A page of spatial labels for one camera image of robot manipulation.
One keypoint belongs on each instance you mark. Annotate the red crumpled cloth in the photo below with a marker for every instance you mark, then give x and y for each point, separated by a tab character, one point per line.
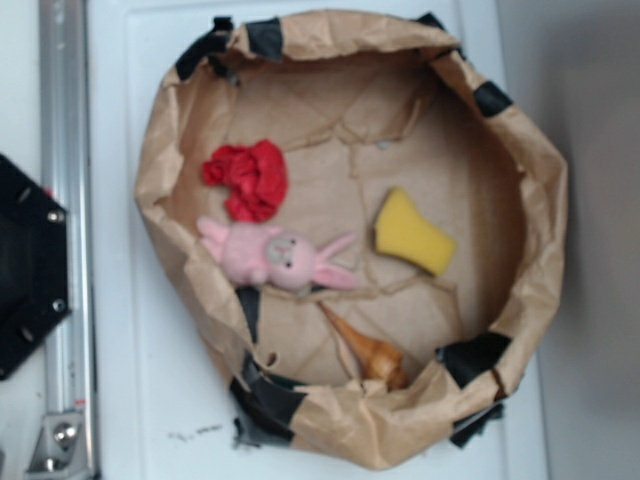
256	177

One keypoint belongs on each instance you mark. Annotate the yellow sponge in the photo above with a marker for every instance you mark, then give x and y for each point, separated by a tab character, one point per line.
403	232

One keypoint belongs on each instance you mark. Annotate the brown spiral seashell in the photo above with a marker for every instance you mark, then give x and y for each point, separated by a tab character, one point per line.
364	357

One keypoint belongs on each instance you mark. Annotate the pink plush bunny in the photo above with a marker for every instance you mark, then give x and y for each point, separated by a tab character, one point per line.
258	254

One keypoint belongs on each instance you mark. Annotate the brown paper bin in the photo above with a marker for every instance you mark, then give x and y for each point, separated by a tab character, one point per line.
360	103

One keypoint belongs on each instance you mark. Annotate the metal corner bracket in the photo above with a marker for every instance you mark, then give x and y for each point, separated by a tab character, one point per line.
64	449

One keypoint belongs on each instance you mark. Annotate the aluminium extrusion rail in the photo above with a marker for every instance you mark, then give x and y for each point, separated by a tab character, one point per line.
70	349

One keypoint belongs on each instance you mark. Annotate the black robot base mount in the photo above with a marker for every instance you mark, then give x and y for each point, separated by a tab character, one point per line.
34	266

